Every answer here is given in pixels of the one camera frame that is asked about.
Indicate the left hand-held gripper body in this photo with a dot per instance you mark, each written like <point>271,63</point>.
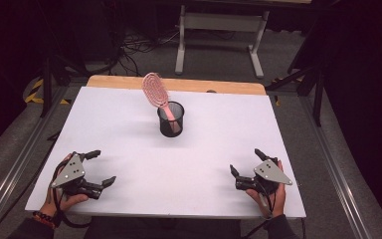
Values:
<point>71,172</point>

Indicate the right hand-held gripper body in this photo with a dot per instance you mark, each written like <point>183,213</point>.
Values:
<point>268,176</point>

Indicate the black mesh pen holder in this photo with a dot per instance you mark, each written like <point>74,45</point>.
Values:
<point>170,127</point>

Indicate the pink hairbrush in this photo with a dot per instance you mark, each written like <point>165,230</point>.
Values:
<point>155,89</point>

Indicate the person's right hand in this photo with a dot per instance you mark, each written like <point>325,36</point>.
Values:
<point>277,199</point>

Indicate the person's left hand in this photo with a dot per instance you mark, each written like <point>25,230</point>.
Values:
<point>64,202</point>

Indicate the person's lap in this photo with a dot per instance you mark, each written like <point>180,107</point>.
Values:
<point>162,229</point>

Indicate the black metal stand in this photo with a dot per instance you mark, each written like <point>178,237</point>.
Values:
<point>51,83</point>
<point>311,86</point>

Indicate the yellow black hazard tape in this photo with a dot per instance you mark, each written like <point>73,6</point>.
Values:
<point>35,94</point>

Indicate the grey metal stand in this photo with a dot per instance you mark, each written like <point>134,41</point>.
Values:
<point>224,21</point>

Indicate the aluminium floor rail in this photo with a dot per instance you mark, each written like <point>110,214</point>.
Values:
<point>338,166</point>
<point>16,166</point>

